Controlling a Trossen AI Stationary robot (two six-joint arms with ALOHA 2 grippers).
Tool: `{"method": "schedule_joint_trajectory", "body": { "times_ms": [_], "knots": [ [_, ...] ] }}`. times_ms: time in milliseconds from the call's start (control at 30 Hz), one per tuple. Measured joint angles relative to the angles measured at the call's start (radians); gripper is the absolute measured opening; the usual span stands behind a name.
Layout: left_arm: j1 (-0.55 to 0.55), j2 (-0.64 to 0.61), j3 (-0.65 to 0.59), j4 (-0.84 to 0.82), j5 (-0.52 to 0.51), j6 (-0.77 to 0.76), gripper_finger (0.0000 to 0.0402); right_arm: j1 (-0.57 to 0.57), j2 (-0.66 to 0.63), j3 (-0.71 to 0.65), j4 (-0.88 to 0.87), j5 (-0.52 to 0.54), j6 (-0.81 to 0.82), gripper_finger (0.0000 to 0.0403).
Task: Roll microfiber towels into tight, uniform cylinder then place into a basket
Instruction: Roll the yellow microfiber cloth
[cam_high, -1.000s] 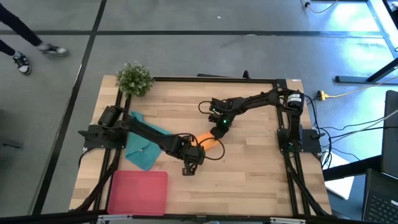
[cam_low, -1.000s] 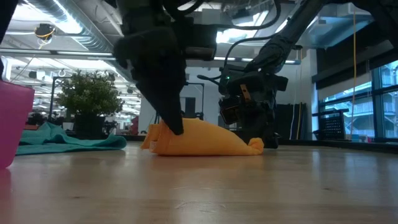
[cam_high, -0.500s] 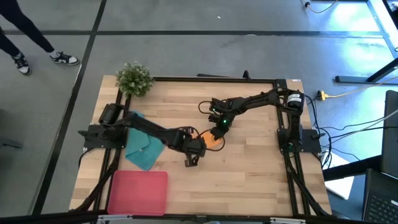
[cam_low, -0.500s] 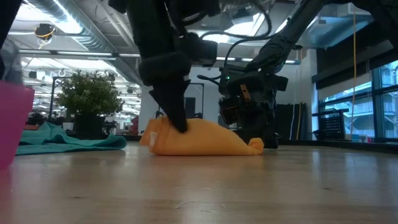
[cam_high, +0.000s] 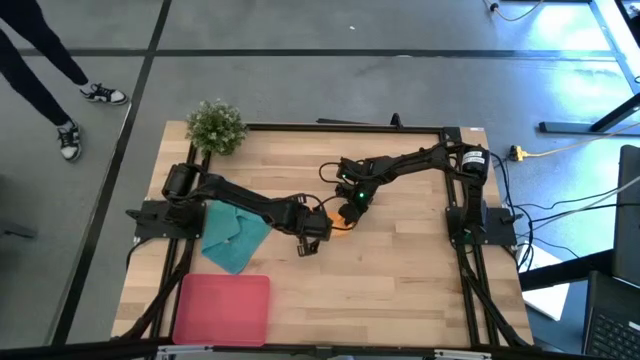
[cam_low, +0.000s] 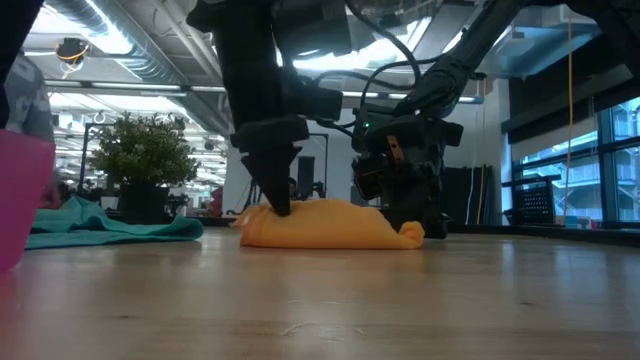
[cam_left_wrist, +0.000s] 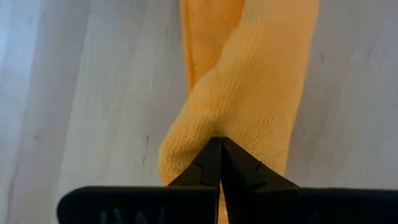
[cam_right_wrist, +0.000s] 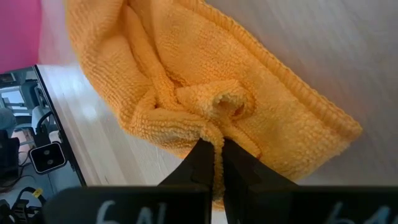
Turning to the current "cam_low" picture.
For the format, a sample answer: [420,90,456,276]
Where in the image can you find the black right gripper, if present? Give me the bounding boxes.
[352,115,465,240]

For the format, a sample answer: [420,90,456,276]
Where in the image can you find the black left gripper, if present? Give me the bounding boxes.
[187,0,344,217]

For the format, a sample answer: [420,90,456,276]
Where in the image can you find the orange microfiber towel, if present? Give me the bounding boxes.
[232,198,426,250]

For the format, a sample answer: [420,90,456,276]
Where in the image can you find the teal microfiber towel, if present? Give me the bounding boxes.
[24,195,205,250]

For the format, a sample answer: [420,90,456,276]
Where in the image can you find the pink plastic basket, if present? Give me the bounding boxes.
[0,128,57,274]

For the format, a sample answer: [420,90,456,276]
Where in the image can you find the black leaning panels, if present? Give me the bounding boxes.
[442,163,495,225]

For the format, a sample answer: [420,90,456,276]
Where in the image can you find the black perforated crate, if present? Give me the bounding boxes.
[510,175,557,227]

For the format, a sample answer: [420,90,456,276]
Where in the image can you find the green potted plant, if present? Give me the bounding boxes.
[90,110,201,225]

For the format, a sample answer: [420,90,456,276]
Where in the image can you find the ceiling light strip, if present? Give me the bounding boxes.
[44,78,484,105]

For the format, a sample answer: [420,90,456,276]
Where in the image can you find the black metal stand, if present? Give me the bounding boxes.
[79,121,119,199]

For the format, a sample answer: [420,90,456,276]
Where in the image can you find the black ceiling sensor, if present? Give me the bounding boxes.
[54,37,92,67]

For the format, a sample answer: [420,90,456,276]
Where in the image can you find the black frame stand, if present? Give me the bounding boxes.
[298,132,331,201]

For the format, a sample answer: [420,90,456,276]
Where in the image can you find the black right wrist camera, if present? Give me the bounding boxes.
[355,102,399,152]

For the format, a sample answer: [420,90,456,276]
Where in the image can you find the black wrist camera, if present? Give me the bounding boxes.
[355,102,399,152]
[272,0,352,57]

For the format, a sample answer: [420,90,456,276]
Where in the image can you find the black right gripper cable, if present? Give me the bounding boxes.
[357,54,446,111]

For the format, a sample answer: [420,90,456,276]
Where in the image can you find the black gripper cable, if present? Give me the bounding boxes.
[357,54,446,111]
[344,0,424,91]

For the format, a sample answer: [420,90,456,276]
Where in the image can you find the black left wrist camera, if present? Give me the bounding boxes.
[272,0,352,57]

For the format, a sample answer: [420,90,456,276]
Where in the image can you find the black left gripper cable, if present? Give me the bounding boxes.
[344,0,424,91]

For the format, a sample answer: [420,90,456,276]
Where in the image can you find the yellow hanging cable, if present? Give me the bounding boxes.
[564,14,575,221]

